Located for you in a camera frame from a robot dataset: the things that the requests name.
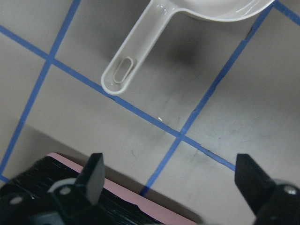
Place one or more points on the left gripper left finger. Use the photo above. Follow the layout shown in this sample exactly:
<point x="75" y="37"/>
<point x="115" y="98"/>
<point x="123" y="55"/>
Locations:
<point x="76" y="199"/>

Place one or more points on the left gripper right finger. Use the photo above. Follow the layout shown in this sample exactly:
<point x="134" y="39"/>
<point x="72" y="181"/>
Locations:
<point x="273" y="202"/>

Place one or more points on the pink bin with black bag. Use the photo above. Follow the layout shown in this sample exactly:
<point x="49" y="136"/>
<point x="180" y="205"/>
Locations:
<point x="24" y="200"/>

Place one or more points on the beige plastic dustpan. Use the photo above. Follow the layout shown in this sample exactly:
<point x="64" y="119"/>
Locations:
<point x="146" y="31"/>

